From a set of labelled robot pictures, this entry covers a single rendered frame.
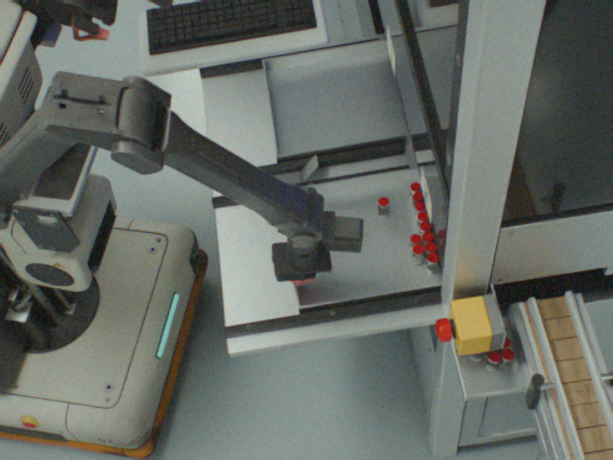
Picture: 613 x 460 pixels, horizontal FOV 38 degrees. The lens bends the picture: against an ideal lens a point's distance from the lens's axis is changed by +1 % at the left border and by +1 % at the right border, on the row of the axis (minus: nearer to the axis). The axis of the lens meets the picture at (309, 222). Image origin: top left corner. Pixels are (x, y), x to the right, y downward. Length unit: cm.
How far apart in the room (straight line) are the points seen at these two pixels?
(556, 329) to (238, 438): 117
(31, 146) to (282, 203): 37
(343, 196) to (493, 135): 67
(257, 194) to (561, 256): 50
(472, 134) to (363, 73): 84
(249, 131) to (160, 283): 69
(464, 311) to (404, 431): 104
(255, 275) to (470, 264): 46
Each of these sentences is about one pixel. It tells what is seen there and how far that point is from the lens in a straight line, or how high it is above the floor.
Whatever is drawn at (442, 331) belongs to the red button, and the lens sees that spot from 145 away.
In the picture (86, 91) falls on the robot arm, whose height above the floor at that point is 152.
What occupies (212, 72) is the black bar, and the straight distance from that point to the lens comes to 194.
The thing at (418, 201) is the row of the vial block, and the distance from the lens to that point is 167.
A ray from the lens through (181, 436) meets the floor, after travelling 252.
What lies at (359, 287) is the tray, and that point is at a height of 88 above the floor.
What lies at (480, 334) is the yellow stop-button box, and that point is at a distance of 144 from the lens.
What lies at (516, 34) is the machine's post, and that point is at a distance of 98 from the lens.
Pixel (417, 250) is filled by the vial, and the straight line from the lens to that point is 162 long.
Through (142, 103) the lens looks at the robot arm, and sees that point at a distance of 113.
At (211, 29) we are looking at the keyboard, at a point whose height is 83.
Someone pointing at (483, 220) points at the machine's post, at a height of 124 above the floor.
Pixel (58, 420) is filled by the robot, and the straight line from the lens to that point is 234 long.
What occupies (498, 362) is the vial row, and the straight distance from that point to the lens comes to 155.
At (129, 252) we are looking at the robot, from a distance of 246.
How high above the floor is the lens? 235
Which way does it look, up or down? 59 degrees down
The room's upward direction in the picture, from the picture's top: 10 degrees counter-clockwise
